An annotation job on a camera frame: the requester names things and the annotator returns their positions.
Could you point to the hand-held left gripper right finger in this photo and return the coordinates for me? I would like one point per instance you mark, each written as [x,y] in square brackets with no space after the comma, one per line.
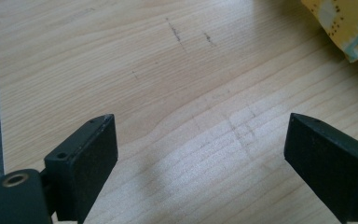
[329,165]

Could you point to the yellow patterned cloth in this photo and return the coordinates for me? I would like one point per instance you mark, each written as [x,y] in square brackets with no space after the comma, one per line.
[348,21]

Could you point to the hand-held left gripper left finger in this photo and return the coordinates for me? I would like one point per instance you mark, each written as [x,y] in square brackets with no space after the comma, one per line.
[87,168]

